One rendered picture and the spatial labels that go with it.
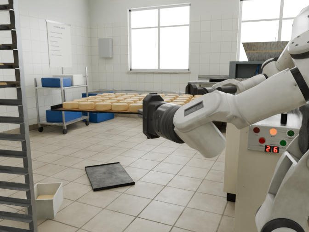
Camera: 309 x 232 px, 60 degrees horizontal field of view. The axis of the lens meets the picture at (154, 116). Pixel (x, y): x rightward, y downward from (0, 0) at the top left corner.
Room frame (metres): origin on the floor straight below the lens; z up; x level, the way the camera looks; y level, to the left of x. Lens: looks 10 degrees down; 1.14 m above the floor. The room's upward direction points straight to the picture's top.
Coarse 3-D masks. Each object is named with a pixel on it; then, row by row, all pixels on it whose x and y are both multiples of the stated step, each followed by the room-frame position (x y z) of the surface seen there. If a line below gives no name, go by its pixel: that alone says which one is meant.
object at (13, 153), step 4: (0, 152) 1.36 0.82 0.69; (4, 152) 1.36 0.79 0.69; (8, 152) 1.35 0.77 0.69; (12, 152) 1.35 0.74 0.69; (16, 152) 1.34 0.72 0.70; (20, 152) 1.34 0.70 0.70; (24, 152) 1.33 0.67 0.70; (0, 156) 1.33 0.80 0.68; (4, 156) 1.33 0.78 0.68; (8, 156) 1.33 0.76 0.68; (12, 156) 1.33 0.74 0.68; (16, 156) 1.33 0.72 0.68; (20, 156) 1.33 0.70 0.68; (24, 156) 1.33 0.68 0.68
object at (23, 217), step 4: (0, 212) 1.37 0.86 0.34; (4, 212) 1.37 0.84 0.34; (8, 212) 1.36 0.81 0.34; (12, 212) 1.36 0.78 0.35; (0, 216) 1.36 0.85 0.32; (4, 216) 1.36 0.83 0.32; (8, 216) 1.36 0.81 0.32; (12, 216) 1.36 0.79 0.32; (16, 216) 1.35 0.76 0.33; (20, 216) 1.34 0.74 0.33; (24, 216) 1.34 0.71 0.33; (28, 216) 1.33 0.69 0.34; (32, 216) 1.33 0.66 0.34; (16, 220) 1.32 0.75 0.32; (20, 220) 1.32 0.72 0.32; (24, 220) 1.32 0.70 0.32; (28, 220) 1.32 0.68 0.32
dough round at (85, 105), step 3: (81, 102) 0.86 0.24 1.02; (84, 102) 0.86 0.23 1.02; (87, 102) 0.86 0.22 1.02; (90, 102) 0.86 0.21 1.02; (78, 105) 0.84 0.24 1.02; (81, 105) 0.83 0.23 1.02; (84, 105) 0.83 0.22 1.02; (87, 105) 0.83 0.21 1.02; (90, 105) 0.83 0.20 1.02; (93, 105) 0.85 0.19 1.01; (78, 108) 0.84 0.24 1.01; (81, 108) 0.83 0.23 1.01; (84, 108) 0.83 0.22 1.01; (87, 108) 0.83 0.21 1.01; (90, 108) 0.83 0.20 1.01; (93, 108) 0.85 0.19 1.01
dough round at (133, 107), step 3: (129, 105) 0.80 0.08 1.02; (132, 105) 0.79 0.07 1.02; (135, 105) 0.79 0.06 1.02; (138, 105) 0.79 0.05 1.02; (141, 105) 0.79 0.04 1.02; (129, 108) 0.80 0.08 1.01; (132, 108) 0.79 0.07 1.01; (135, 108) 0.79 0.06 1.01; (138, 108) 0.79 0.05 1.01; (141, 108) 0.79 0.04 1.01; (132, 111) 0.79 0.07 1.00; (135, 111) 0.79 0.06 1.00
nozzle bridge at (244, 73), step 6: (234, 66) 2.11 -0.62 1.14; (240, 66) 2.17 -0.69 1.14; (246, 66) 2.15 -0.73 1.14; (252, 66) 2.14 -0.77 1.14; (234, 72) 2.11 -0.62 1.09; (240, 72) 2.17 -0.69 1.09; (246, 72) 2.15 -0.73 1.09; (252, 72) 2.13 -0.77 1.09; (234, 78) 2.11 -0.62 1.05; (240, 78) 2.12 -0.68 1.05; (246, 78) 2.11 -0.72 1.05
